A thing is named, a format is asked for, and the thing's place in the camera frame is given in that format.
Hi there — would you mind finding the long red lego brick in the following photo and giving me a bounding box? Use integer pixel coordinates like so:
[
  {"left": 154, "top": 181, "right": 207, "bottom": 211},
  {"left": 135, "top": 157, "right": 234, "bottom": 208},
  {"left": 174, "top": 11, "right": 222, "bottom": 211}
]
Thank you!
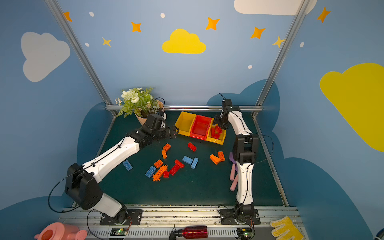
[{"left": 169, "top": 160, "right": 185, "bottom": 176}]

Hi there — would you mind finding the orange slope lego brick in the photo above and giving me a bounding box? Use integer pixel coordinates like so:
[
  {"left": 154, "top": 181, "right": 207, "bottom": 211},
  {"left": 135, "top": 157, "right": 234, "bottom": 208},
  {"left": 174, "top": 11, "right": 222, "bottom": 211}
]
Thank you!
[{"left": 210, "top": 154, "right": 222, "bottom": 165}]

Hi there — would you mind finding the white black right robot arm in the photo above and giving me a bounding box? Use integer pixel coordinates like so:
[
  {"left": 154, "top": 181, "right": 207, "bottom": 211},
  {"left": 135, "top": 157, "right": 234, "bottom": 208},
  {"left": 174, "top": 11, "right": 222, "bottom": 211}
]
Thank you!
[{"left": 214, "top": 100, "right": 260, "bottom": 217}]

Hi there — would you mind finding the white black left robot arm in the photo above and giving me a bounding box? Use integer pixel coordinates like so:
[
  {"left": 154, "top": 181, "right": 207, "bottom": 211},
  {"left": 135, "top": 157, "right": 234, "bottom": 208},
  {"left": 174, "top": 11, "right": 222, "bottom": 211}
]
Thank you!
[{"left": 65, "top": 113, "right": 180, "bottom": 224}]

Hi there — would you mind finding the left yellow bin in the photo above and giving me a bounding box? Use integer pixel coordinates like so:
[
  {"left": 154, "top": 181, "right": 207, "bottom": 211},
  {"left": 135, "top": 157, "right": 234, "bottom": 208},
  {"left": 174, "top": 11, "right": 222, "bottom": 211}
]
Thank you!
[{"left": 175, "top": 112, "right": 196, "bottom": 137}]

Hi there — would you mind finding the yellow bin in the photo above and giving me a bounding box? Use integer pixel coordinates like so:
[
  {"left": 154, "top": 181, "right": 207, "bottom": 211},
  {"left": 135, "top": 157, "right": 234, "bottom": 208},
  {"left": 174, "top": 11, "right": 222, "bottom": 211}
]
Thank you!
[
  {"left": 175, "top": 112, "right": 196, "bottom": 137},
  {"left": 207, "top": 118, "right": 227, "bottom": 145}
]

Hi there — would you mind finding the peach flower pot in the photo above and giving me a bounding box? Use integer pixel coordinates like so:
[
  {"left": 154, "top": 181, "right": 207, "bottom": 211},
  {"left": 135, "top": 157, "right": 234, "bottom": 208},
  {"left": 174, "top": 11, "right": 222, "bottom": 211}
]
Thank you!
[{"left": 135, "top": 101, "right": 164, "bottom": 125}]

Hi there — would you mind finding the orange square lego brick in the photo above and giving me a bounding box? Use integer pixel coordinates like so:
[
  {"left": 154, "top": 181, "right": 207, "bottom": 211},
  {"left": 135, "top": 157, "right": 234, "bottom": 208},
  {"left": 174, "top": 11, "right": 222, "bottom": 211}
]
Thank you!
[{"left": 163, "top": 144, "right": 171, "bottom": 152}]

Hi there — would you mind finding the red middle bin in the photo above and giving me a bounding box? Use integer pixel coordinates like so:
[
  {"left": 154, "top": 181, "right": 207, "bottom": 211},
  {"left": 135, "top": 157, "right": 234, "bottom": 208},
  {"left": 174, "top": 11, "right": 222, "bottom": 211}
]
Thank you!
[{"left": 190, "top": 115, "right": 212, "bottom": 141}]

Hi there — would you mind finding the right yellow bin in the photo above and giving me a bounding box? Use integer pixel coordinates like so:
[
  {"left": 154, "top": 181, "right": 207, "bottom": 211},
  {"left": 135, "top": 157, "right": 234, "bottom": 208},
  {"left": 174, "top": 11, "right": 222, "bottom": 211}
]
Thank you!
[{"left": 207, "top": 118, "right": 227, "bottom": 145}]

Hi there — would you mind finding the small orange lego brick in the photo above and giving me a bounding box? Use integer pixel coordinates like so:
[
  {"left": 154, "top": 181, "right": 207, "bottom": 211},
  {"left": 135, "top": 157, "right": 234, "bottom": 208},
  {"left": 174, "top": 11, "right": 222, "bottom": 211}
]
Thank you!
[{"left": 162, "top": 150, "right": 168, "bottom": 160}]

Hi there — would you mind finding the light blue lego brick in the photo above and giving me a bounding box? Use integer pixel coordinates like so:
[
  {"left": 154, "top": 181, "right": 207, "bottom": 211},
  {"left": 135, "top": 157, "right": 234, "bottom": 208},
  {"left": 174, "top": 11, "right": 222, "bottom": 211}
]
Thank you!
[{"left": 183, "top": 156, "right": 194, "bottom": 165}]

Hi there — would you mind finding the orange lego brick centre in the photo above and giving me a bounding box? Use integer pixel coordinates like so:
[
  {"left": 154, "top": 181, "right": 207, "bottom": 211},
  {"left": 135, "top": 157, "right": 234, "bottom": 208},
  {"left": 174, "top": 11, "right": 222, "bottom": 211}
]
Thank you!
[{"left": 154, "top": 160, "right": 164, "bottom": 169}]

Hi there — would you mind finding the green artificial plant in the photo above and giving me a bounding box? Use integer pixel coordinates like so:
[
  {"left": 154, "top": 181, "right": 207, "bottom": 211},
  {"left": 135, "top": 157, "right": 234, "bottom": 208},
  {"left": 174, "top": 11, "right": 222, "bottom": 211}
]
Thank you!
[{"left": 116, "top": 88, "right": 161, "bottom": 118}]

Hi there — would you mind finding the orange lego brick right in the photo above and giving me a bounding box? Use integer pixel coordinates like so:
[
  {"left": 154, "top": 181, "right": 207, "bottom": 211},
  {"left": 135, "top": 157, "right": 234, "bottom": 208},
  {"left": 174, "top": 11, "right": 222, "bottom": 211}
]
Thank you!
[{"left": 218, "top": 151, "right": 225, "bottom": 162}]

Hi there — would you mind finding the blue lego brick upright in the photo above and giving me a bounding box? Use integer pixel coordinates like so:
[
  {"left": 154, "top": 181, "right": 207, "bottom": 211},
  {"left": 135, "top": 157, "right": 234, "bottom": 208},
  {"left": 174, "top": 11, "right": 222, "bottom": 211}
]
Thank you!
[{"left": 191, "top": 158, "right": 199, "bottom": 169}]

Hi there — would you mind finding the blue lego brick far left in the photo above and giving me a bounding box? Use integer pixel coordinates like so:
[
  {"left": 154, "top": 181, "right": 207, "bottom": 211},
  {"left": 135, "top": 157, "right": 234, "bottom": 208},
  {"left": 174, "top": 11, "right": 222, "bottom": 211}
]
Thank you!
[{"left": 123, "top": 160, "right": 133, "bottom": 171}]

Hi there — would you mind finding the small red lego brick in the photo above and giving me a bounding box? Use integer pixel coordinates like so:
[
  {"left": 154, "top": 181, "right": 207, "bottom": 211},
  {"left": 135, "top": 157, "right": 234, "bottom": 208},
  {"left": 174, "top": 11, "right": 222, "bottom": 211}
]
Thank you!
[{"left": 163, "top": 171, "right": 170, "bottom": 178}]

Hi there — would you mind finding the long orange lego piece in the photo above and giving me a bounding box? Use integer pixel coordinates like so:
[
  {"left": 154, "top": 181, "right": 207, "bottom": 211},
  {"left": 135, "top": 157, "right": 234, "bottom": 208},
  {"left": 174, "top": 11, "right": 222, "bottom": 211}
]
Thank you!
[{"left": 153, "top": 165, "right": 168, "bottom": 182}]

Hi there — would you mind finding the red metallic bottle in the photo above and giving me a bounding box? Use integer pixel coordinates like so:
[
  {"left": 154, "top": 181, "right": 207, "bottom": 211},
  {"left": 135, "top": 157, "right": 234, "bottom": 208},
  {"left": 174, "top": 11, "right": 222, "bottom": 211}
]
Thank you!
[{"left": 169, "top": 226, "right": 208, "bottom": 240}]

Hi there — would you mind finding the left circuit board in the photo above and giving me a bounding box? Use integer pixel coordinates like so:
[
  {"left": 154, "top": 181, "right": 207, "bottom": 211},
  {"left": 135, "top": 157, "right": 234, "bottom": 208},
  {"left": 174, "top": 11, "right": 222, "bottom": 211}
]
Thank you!
[{"left": 110, "top": 228, "right": 129, "bottom": 237}]

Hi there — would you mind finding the circuit board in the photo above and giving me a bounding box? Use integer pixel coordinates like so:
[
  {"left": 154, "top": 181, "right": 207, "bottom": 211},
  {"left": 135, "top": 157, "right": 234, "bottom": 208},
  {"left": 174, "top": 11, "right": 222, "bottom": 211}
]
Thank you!
[
  {"left": 236, "top": 228, "right": 255, "bottom": 240},
  {"left": 110, "top": 228, "right": 129, "bottom": 237}
]

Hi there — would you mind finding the right circuit board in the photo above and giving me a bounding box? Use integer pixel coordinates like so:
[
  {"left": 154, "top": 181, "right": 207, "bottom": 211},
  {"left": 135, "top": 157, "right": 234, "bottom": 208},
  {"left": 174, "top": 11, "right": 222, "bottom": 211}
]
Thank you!
[{"left": 236, "top": 228, "right": 255, "bottom": 240}]

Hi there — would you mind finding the yellow glove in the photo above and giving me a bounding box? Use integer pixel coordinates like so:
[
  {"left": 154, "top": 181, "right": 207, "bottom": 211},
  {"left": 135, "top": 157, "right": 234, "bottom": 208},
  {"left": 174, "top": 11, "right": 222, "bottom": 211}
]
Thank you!
[{"left": 270, "top": 216, "right": 304, "bottom": 240}]

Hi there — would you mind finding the pink watering can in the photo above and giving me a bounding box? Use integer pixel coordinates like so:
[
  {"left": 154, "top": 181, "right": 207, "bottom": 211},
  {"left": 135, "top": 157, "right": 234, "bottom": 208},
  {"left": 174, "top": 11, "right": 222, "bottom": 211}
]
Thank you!
[{"left": 34, "top": 223, "right": 88, "bottom": 240}]

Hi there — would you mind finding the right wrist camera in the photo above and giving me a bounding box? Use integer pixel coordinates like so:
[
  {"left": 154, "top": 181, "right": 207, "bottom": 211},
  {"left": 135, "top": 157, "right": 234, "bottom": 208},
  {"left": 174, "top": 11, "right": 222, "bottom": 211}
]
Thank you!
[{"left": 222, "top": 99, "right": 233, "bottom": 108}]

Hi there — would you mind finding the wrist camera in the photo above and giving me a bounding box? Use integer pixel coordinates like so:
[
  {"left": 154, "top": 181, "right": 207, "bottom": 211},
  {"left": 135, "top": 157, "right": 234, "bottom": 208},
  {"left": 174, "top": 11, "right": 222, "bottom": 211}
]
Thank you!
[
  {"left": 222, "top": 99, "right": 233, "bottom": 108},
  {"left": 158, "top": 110, "right": 167, "bottom": 120}
]

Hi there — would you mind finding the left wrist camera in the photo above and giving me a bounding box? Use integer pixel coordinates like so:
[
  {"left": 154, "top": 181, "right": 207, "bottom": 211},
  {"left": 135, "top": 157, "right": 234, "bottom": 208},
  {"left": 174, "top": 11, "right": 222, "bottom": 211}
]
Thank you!
[{"left": 158, "top": 110, "right": 167, "bottom": 120}]

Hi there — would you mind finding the aluminium back rail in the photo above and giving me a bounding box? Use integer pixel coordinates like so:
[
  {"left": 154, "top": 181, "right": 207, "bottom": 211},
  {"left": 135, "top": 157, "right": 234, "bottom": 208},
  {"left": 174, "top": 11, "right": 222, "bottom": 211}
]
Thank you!
[{"left": 106, "top": 105, "right": 263, "bottom": 112}]

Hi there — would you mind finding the aluminium right post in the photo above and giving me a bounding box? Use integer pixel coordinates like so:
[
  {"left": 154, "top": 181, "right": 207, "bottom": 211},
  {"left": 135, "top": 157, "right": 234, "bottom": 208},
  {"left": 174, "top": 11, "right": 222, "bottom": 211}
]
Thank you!
[{"left": 252, "top": 0, "right": 311, "bottom": 120}]

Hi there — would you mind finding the aluminium post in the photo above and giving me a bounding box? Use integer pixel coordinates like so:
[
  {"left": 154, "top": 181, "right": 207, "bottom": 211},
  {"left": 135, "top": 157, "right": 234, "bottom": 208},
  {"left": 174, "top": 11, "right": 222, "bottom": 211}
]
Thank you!
[
  {"left": 45, "top": 0, "right": 112, "bottom": 107},
  {"left": 252, "top": 0, "right": 311, "bottom": 120}
]

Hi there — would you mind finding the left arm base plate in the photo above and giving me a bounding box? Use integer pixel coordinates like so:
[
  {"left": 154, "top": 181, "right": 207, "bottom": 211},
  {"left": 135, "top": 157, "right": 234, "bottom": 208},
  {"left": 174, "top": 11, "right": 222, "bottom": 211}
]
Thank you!
[{"left": 100, "top": 209, "right": 143, "bottom": 226}]

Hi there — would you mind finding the aluminium front rail base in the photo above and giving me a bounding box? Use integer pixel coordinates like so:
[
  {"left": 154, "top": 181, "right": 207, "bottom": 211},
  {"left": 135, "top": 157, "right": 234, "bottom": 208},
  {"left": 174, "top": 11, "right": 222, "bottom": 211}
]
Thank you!
[{"left": 58, "top": 205, "right": 309, "bottom": 240}]

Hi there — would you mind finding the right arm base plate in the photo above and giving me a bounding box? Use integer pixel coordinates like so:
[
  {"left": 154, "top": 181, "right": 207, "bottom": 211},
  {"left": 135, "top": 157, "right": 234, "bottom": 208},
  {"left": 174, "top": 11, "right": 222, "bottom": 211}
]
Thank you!
[{"left": 218, "top": 208, "right": 261, "bottom": 225}]

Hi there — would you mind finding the aluminium left post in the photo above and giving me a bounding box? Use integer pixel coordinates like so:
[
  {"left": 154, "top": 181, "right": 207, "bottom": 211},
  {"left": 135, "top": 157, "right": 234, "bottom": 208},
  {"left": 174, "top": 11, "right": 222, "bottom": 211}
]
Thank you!
[{"left": 45, "top": 0, "right": 112, "bottom": 107}]

